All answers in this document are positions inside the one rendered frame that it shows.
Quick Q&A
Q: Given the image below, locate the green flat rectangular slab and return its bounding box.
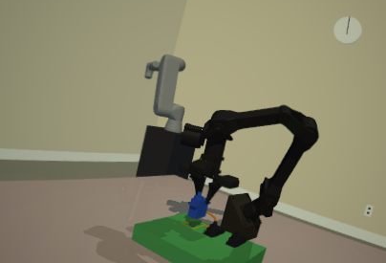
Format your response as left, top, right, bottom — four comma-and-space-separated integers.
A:
132, 213, 267, 263

